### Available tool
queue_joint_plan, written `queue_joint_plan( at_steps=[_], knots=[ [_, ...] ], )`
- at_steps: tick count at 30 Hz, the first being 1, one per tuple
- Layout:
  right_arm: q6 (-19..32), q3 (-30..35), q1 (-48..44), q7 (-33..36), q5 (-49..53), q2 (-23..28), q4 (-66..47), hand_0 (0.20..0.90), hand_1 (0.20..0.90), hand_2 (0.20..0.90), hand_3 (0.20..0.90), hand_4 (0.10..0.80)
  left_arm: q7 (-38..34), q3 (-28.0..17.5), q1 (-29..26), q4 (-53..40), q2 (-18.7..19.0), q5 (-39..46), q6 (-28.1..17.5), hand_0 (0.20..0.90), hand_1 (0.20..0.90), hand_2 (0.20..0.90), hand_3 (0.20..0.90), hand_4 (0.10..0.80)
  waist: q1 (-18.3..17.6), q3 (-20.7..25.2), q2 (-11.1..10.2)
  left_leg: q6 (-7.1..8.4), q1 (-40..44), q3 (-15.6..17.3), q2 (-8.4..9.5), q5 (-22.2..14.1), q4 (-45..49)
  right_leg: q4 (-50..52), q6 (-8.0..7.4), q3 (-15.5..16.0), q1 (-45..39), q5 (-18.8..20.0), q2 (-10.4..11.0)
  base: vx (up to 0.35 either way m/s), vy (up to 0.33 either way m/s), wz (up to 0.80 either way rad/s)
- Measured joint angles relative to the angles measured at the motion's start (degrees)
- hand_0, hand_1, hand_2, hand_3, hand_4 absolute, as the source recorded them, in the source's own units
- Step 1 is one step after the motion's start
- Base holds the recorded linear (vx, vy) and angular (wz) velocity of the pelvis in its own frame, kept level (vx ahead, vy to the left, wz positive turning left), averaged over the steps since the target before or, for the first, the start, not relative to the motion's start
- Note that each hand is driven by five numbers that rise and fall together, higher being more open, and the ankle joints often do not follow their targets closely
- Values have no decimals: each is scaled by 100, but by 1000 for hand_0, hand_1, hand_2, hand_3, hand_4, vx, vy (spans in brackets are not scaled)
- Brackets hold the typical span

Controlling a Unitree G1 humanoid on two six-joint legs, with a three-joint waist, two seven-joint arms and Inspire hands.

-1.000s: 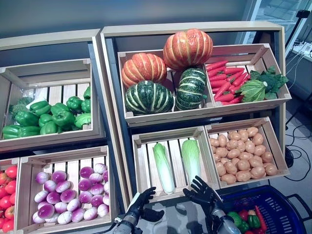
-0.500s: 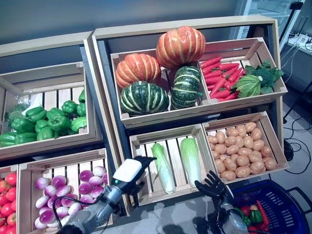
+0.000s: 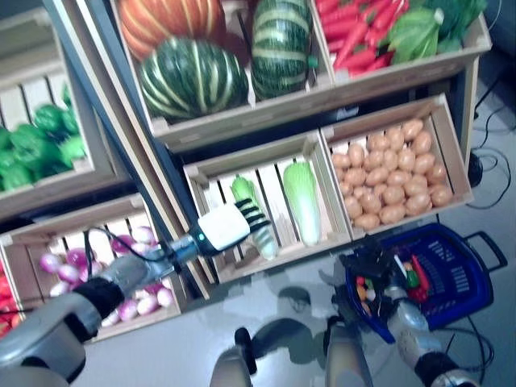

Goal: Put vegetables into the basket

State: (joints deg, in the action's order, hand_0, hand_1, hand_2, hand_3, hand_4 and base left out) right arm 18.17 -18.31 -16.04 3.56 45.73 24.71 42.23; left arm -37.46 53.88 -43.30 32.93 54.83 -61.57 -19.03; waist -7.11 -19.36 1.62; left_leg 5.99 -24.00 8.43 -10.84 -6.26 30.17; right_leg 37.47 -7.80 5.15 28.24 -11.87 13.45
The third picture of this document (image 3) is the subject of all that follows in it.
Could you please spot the robot right hand dark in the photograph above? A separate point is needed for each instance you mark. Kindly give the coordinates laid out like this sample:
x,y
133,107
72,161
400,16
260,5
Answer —
x,y
369,258

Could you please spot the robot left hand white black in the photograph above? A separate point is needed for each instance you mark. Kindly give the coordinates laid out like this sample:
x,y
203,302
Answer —
x,y
223,227

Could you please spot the napa cabbage green white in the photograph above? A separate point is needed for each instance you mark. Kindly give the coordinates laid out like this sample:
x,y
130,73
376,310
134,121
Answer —
x,y
304,201
266,242

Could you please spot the blue plastic shopping basket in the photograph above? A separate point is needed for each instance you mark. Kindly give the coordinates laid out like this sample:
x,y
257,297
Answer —
x,y
455,274

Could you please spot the robot left arm silver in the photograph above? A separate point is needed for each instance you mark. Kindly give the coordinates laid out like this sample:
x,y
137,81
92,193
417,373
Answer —
x,y
60,322

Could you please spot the robot right arm silver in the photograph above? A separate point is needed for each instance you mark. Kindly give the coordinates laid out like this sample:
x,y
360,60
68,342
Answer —
x,y
415,322

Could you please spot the brown potato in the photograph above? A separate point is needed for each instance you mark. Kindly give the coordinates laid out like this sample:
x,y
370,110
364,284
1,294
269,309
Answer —
x,y
341,161
395,138
416,185
399,177
436,174
392,214
390,159
378,142
377,176
424,163
441,196
354,176
412,129
419,202
367,221
374,159
406,159
421,142
356,155
393,195

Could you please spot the small orange vegetable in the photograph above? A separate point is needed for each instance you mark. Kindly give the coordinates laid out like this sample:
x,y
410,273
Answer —
x,y
364,294

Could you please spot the small green vegetable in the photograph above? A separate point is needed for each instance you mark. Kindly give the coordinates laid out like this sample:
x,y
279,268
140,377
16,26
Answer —
x,y
412,279

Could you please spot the red chili pepper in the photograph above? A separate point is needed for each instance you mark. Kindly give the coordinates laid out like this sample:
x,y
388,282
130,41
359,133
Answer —
x,y
421,278

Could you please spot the purple white onion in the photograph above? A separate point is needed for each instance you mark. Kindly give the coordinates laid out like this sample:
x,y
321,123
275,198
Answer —
x,y
68,273
50,262
147,305
121,243
128,310
76,256
144,234
60,288
165,297

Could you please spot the wooden crate with cabbages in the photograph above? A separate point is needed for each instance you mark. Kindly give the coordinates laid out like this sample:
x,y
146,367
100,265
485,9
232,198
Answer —
x,y
278,153

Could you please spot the robot right leg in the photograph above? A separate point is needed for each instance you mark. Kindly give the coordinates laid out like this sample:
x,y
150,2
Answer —
x,y
346,354

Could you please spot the robot leg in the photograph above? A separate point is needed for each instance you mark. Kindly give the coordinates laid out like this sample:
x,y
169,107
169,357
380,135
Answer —
x,y
346,354
234,363

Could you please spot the wooden crate with pumpkins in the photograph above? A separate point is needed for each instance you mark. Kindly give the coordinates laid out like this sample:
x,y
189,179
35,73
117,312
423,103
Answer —
x,y
282,109

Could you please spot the robot left leg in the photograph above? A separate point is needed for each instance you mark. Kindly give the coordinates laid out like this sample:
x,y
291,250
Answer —
x,y
234,363

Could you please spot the black stand base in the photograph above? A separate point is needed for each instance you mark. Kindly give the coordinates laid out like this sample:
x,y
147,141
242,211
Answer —
x,y
475,169

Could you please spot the wooden crate with potatoes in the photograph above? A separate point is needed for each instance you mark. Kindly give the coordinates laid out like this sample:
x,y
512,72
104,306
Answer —
x,y
447,133

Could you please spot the dark green round pumpkin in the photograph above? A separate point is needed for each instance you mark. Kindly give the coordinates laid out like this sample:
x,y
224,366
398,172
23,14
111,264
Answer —
x,y
193,78

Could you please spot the wooden crate with green peppers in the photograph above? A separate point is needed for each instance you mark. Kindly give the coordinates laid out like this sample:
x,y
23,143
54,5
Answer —
x,y
88,133

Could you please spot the green bell pepper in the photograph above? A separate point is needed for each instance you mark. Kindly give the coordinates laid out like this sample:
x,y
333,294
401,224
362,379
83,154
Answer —
x,y
16,177
26,139
72,150
3,139
48,119

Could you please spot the wooden crate with onions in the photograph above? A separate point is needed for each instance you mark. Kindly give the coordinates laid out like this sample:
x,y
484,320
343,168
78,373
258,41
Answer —
x,y
36,234

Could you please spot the wooden crate with carrots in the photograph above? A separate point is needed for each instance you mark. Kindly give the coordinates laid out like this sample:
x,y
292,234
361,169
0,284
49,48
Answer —
x,y
403,72

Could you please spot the green striped oblong squash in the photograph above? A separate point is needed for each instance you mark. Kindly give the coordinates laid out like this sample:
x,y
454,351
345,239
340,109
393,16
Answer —
x,y
282,48

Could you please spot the red carrot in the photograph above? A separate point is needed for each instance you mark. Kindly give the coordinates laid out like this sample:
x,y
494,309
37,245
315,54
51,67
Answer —
x,y
354,40
387,16
336,29
364,59

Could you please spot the orange striped pumpkin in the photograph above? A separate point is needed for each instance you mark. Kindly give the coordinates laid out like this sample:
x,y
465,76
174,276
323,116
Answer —
x,y
161,20

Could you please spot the red tomato pile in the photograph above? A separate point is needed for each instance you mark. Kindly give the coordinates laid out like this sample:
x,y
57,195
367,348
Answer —
x,y
6,298

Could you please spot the dark green leafy vegetable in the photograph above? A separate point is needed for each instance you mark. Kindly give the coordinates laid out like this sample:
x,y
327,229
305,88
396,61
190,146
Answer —
x,y
459,20

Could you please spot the dark metal shelf post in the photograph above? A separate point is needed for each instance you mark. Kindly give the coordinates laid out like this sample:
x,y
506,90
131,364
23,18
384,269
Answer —
x,y
133,141

